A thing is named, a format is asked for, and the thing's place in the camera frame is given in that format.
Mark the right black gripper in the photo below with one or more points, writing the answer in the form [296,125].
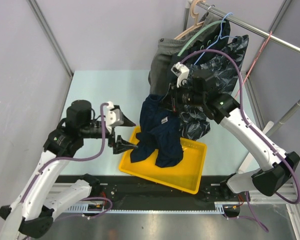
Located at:
[169,101]

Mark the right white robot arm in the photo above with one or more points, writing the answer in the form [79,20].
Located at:
[276,166]

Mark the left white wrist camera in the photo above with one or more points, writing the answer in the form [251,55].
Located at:
[114,117]

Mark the grey rack pole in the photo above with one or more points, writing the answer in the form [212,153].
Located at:
[284,118]

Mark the yellow plastic tray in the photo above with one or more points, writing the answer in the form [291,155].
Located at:
[186,176]

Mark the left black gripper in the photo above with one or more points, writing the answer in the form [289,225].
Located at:
[121,144]

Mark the leaf patterned shorts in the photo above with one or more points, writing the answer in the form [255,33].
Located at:
[194,123]

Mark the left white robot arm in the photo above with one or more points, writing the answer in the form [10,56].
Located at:
[33,212]

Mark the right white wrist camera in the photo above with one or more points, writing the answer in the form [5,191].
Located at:
[181,71]

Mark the pink wire hanger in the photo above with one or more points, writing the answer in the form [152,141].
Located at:
[257,56]

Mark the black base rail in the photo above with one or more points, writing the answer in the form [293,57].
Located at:
[130,194]

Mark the metal clothes rail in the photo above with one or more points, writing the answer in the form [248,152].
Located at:
[249,27]

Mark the wooden hanger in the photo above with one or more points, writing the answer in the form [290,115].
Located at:
[190,12]

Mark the navy blue shorts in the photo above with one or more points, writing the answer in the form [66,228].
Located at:
[159,130]

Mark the dark teal shorts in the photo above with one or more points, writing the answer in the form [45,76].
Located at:
[198,44]

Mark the green hanger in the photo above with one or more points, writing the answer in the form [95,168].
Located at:
[198,34]

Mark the blue wire hanger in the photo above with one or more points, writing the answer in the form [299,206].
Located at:
[220,41]

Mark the grey sweat shorts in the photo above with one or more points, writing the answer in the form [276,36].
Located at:
[167,47]

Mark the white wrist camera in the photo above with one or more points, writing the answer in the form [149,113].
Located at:
[181,71]
[114,117]

